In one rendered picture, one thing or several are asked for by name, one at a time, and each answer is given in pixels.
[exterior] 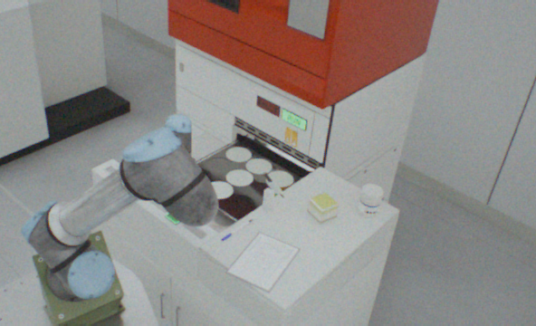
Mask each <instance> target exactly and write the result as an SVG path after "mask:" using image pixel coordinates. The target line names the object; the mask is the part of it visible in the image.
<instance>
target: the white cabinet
mask: <svg viewBox="0 0 536 326"><path fill-rule="evenodd" d="M99 230H101V231H102V232H103V235H104V238H105V241H106V244H107V246H108V248H109V251H110V256H111V257H112V258H114V259H115V261H117V262H118V263H120V264H122V265H123V266H125V267H126V268H128V269H129V270H131V271H132V272H133V273H134V274H135V275H136V276H137V277H138V278H139V279H140V281H141V282H142V283H143V287H144V290H145V292H146V295H147V296H148V300H149V303H150V305H151V308H152V310H153V312H154V315H156V318H157V321H158V325H159V326H258V325H257V324H256V323H254V322H253V321H251V320H250V319H249V318H248V317H246V316H245V315H244V314H242V313H241V312H240V311H238V310H237V309H236V308H235V307H234V306H233V305H232V304H231V303H229V302H228V301H226V300H225V299H224V298H223V297H221V296H220V295H219V294H217V293H216V292H215V291H212V290H211V289H210V288H208V287H207V286H206V285H205V284H203V283H202V282H200V281H199V279H196V278H195V277H194V276H192V275H191V274H190V273H187V272H186V271H185V270H183V269H182V268H181V267H180V266H178V265H177V264H175V263H174V262H173V261H172V260H170V259H169V258H168V257H167V256H165V254H164V253H162V252H160V251H159V250H158V249H157V248H156V247H155V246H153V245H152V244H151V243H149V242H148V241H147V240H145V239H144V238H143V237H142V236H140V235H139V234H137V233H136V232H135V231H133V229H131V228H130V227H129V226H128V225H126V224H125V223H123V222H122V221H121V220H120V219H118V218H117V217H116V216H114V217H112V218H111V219H109V220H107V221H106V222H104V223H102V224H100V225H98V226H96V227H95V228H93V229H92V230H91V232H92V233H94V232H96V231H99ZM390 246H391V242H390V243H389V244H387V245H385V246H384V247H383V248H382V249H381V250H380V251H379V252H378V254H377V255H376V256H374V257H373V258H372V259H371V260H370V261H369V262H368V263H367V264H366V265H365V266H364V267H361V268H360V269H359V270H358V271H357V272H356V273H355V274H354V275H353V276H352V277H350V278H349V280H348V281H347V282H346V283H345V284H344V285H343V286H342V287H341V288H340V289H338V290H337V291H336V292H335V293H334V294H333V295H332V296H331V297H330V298H329V299H328V300H326V301H325V302H324V303H323V304H322V305H321V306H320V308H319V309H318V310H317V311H315V312H313V313H312V314H311V315H310V316H309V317H308V318H307V319H306V320H305V321H303V322H302V323H301V324H300V325H299V326H369V320H370V316H371V313H372V309H373V305H374V302H375V299H376V296H377V292H378V287H379V282H380V279H381V275H382V273H383V269H384V266H385V262H386V259H387V256H388V251H389V249H390Z"/></svg>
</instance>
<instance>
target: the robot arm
mask: <svg viewBox="0 0 536 326"><path fill-rule="evenodd" d="M192 132H193V130H192V121H190V119H189V117H187V116H185V115H181V114H175V115H171V116H169V117H168V118H167V123H166V127H165V128H160V129H156V130H153V131H151V132H150V133H148V134H147V135H145V136H143V137H142V138H140V139H136V140H135V141H133V142H132V143H130V144H129V145H128V146H127V147H126V148H125V149H123V150H122V153H121V154H122V157H123V159H122V160H121V162H120V166H119V168H118V169H117V170H116V171H114V172H113V173H111V174H110V175H108V176H107V177H105V178H104V179H103V180H102V181H101V182H99V183H98V184H96V185H95V186H93V187H91V188H90V189H88V190H87V191H85V192H84V193H83V194H81V195H80V196H78V197H76V198H75V199H73V201H71V202H68V201H62V202H57V201H56V200H51V201H50V202H48V203H47V204H46V205H44V206H43V207H42V209H41V210H39V211H38V212H37V213H36V214H35V215H34V216H33V217H32V218H30V219H29V220H28V221H27V222H26V223H25V225H24V226H22V228H21V234H23V235H24V237H25V238H26V239H27V243H28V244H29V245H31V246H32V248H33V249H34V250H35V251H36V252H37V253H38V254H39V255H40V256H41V257H42V258H43V260H44V261H45V262H46V263H47V264H48V265H49V266H48V269H47V282H48V286H49V288H50V290H51V291H52V292H53V293H54V294H55V295H56V296H58V297H59V298H61V299H62V300H63V301H66V302H82V301H85V300H89V299H95V298H98V297H100V296H102V295H103V294H104V293H106V292H107V291H108V290H109V288H110V287H111V285H112V283H113V280H114V275H115V271H114V266H113V263H112V262H111V260H110V258H109V257H108V256H107V255H106V254H104V253H102V252H99V251H98V250H97V249H96V248H95V247H94V245H93V244H92V243H91V242H90V241H89V239H88V237H89V234H90V231H91V230H92V229H93V228H95V227H96V226H98V225H100V224H102V223H104V222H106V221H107V220H109V219H111V218H112V217H114V216H115V215H117V214H118V213H120V212H121V211H123V210H125V209H126V208H128V207H130V206H132V205H133V204H135V202H138V201H139V200H144V201H149V200H154V201H155V202H156V204H158V205H161V206H162V207H163V208H165V209H166V210H167V211H168V213H169V214H171V215H172V216H173V217H174V218H175V219H176V220H177V221H179V222H181V223H183V224H185V225H191V227H201V225H206V224H208V223H209V222H210V221H211V220H212V219H213V218H214V217H215V216H216V214H217V212H218V207H219V204H218V197H217V194H216V193H215V190H214V188H213V186H212V184H211V182H210V180H209V179H208V178H207V175H206V174H205V173H204V171H203V170H202V169H201V167H199V166H198V164H197V163H196V159H195V158H193V157H192Z"/></svg>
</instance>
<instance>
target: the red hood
mask: <svg viewBox="0 0 536 326"><path fill-rule="evenodd" d="M438 4H439V0H167V23H168V35H170V36H172V37H174V38H176V39H178V40H179V41H182V42H184V43H188V44H190V45H192V46H194V47H196V49H197V50H199V51H201V52H203V53H206V54H208V55H210V56H212V57H215V58H216V59H219V60H221V61H223V62H226V63H228V64H230V65H232V66H234V67H235V68H237V69H240V70H242V71H244V72H247V73H249V74H251V75H253V76H255V77H257V79H259V80H261V81H263V82H267V83H269V84H271V85H272V86H274V87H276V88H278V89H280V90H282V91H285V92H288V93H290V94H292V95H294V96H296V97H298V98H300V99H302V100H304V101H307V102H308V103H309V104H310V105H313V106H315V107H317V108H319V109H321V110H324V109H326V108H328V107H329V106H330V105H332V104H334V103H337V101H339V100H341V99H343V98H345V97H346V96H348V95H350V94H351V93H353V92H354V91H357V90H359V89H362V88H363V87H365V86H367V85H369V84H370V83H372V82H374V81H376V80H377V79H379V78H381V77H383V76H385V75H386V73H388V72H392V71H393V70H395V69H396V68H398V67H400V66H401V65H403V64H405V63H407V62H409V61H411V60H413V59H415V58H416V57H417V56H420V55H422V54H424V53H426V51H427V47H428V44H429V39H430V35H431V32H432V29H433V25H434V21H435V18H436V11H437V8H438Z"/></svg>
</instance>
